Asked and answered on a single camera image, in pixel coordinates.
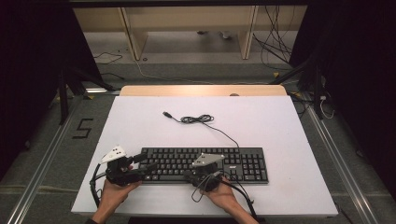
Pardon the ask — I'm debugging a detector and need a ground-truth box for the person's dark clothing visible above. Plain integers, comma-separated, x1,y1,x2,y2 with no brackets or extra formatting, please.
126,217,242,224

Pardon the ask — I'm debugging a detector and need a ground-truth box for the black keyboard cable with plug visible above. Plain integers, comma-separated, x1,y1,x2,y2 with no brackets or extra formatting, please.
162,110,241,149

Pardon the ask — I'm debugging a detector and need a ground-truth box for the light wooden shelf unit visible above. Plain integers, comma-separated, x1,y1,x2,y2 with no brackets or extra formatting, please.
72,5,308,62

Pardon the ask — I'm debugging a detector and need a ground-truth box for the person's right hand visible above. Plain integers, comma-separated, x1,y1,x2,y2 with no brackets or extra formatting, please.
200,176,243,217

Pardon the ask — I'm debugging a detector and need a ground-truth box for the black computer keyboard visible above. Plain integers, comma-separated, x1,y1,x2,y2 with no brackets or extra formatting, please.
138,147,270,185

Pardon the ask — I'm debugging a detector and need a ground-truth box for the bundle of black floor cables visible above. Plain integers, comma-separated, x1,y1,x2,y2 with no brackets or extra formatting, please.
251,5,301,72

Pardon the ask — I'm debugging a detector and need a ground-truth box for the person's left hand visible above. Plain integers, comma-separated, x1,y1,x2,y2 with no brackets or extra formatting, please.
99,164,143,217

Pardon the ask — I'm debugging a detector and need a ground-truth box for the black floor cable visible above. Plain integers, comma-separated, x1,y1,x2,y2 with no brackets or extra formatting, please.
92,50,124,66

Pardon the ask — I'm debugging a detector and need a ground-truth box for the thin grey gripper cable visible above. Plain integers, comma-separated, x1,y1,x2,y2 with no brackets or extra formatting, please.
190,171,222,203

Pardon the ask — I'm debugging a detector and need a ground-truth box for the black metal stand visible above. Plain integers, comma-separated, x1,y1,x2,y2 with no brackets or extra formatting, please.
56,65,117,126
268,51,325,121

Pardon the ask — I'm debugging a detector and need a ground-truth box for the thick black left gripper cable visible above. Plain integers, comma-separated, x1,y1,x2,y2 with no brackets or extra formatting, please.
89,162,108,209

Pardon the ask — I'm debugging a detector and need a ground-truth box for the white cable with plug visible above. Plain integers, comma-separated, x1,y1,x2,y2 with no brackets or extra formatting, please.
318,92,336,121

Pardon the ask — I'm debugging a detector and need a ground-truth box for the dark curtain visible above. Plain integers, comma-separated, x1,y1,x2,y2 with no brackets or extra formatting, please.
0,0,105,181
288,0,396,202

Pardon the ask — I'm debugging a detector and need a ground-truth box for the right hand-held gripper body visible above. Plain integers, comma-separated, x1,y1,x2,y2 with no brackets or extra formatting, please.
186,152,226,193

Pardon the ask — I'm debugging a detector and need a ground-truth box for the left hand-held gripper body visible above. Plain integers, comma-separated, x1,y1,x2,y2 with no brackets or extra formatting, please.
99,144,148,188

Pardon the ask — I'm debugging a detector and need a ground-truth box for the metal floor rail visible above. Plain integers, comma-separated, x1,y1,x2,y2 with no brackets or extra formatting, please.
302,94,380,224
5,104,80,224

